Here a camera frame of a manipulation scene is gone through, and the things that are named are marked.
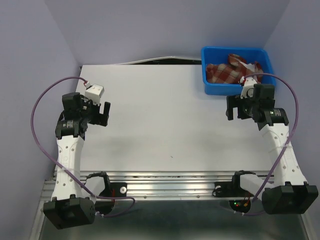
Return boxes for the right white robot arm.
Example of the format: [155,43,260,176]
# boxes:
[226,84,319,215]

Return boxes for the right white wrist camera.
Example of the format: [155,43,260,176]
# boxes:
[239,76,258,99]

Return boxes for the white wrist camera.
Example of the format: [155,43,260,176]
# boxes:
[84,83,105,106]
[239,76,258,99]

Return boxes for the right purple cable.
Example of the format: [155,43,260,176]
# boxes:
[234,73,299,216]

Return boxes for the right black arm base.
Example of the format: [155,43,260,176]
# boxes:
[212,181,253,214]

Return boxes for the blue plastic bin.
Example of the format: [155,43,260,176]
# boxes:
[201,46,274,96]

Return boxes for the aluminium rail frame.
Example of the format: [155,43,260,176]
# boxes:
[30,171,317,240]

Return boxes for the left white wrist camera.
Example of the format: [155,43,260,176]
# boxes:
[84,83,105,106]

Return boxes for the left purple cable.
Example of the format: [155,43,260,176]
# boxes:
[30,76,136,218]

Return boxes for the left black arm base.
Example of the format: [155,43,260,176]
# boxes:
[95,182,127,215]

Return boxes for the purple cable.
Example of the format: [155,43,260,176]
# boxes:
[234,73,299,216]
[30,76,136,218]

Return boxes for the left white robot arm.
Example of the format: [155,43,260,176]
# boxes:
[43,88,111,230]

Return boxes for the red plaid skirt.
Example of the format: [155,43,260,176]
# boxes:
[205,54,263,85]

